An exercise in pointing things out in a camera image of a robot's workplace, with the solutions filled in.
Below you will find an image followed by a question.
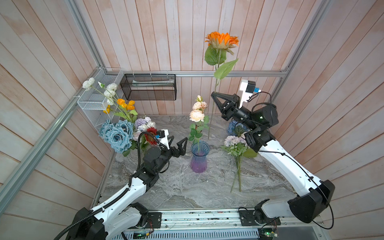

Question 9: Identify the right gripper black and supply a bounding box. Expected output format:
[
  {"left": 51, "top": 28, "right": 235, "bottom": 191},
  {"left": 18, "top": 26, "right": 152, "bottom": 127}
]
[{"left": 213, "top": 96, "right": 256, "bottom": 134}]

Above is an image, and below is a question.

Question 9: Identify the red flower stem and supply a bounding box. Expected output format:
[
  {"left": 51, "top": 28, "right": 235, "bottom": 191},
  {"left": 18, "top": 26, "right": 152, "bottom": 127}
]
[{"left": 145, "top": 127, "right": 158, "bottom": 146}]

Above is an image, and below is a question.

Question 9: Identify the blue purple glass vase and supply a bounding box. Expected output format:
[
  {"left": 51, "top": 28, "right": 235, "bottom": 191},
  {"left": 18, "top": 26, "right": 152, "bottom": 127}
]
[{"left": 190, "top": 141, "right": 210, "bottom": 174}]

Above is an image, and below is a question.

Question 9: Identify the peach pink rose stem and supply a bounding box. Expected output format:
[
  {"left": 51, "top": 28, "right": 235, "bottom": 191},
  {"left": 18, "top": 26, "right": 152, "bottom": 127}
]
[{"left": 188, "top": 95, "right": 209, "bottom": 150}]

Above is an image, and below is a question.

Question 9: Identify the pink lilac mixed bouquet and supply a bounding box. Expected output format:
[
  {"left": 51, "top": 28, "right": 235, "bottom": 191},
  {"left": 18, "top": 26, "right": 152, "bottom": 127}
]
[{"left": 133, "top": 117, "right": 156, "bottom": 141}]

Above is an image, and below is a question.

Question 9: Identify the teal blue rose bunch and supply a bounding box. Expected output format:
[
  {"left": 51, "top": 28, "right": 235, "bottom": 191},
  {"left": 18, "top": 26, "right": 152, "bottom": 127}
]
[{"left": 99, "top": 120, "right": 136, "bottom": 154}]

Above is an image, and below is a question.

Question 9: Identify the yellow orange flower stem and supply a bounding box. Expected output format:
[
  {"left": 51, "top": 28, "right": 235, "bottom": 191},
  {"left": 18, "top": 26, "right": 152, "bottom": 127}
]
[{"left": 103, "top": 98, "right": 138, "bottom": 123}]

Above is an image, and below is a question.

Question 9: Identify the white flower stem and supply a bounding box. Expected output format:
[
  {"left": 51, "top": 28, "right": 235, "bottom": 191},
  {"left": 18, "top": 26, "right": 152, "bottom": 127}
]
[{"left": 82, "top": 78, "right": 118, "bottom": 106}]

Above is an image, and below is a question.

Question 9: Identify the clear grey glass vase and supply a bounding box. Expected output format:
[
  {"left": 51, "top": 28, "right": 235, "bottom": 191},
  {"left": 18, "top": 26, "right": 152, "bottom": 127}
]
[{"left": 141, "top": 146, "right": 151, "bottom": 161}]

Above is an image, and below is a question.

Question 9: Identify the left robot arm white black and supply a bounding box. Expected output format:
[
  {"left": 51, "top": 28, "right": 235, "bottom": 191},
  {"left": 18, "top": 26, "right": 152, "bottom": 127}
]
[{"left": 56, "top": 130, "right": 188, "bottom": 240}]

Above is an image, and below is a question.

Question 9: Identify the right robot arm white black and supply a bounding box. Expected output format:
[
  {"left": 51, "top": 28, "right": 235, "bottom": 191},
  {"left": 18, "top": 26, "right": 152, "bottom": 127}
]
[{"left": 211, "top": 92, "right": 335, "bottom": 225}]

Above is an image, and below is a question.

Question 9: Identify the blue hydrangea stem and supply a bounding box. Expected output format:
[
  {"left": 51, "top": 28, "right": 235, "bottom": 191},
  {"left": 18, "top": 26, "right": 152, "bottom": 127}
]
[{"left": 227, "top": 120, "right": 249, "bottom": 137}]

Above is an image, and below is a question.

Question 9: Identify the pink hydrangea bouquet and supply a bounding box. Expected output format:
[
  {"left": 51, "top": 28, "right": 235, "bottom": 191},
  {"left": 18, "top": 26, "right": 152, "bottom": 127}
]
[{"left": 221, "top": 134, "right": 258, "bottom": 192}]

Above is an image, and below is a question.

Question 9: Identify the electronics board with leds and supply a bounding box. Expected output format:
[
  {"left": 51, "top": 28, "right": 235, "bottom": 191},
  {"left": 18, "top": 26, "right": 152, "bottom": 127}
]
[{"left": 259, "top": 228, "right": 278, "bottom": 240}]

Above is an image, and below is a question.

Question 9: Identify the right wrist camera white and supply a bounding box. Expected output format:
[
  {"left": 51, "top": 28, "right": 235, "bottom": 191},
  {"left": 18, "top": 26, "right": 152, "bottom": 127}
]
[{"left": 239, "top": 79, "right": 261, "bottom": 108}]

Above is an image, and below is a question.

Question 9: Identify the black mesh wall basket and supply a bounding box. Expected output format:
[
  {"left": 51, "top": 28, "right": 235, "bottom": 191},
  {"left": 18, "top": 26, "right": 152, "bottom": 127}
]
[{"left": 120, "top": 73, "right": 177, "bottom": 101}]

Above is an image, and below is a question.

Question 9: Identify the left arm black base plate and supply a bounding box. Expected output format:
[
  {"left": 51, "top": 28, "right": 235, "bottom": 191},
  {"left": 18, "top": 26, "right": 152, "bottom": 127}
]
[{"left": 139, "top": 212, "right": 162, "bottom": 229}]

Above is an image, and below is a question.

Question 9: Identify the white wire shelf rack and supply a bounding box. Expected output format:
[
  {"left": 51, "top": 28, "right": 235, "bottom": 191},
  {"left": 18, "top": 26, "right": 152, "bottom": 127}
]
[{"left": 78, "top": 68, "right": 123, "bottom": 131}]

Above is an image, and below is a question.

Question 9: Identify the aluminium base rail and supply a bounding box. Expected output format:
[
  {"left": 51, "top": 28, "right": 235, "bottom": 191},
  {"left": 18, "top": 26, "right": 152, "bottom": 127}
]
[{"left": 116, "top": 208, "right": 331, "bottom": 240}]

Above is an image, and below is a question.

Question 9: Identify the horizontal aluminium frame bar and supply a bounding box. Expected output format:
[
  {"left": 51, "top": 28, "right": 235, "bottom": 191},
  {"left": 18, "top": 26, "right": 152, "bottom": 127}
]
[{"left": 105, "top": 69, "right": 288, "bottom": 78}]

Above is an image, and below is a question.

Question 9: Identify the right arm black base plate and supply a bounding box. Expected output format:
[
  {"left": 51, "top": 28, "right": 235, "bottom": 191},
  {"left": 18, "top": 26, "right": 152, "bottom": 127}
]
[{"left": 238, "top": 207, "right": 281, "bottom": 227}]

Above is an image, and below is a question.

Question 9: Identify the black corrugated cable hose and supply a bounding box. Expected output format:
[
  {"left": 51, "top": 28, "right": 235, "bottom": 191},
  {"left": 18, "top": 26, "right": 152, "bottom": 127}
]
[{"left": 53, "top": 131, "right": 160, "bottom": 240}]

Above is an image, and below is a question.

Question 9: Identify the left aluminium frame bar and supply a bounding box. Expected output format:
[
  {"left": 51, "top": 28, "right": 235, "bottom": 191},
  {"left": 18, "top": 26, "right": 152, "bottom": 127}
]
[{"left": 1, "top": 67, "right": 110, "bottom": 219}]

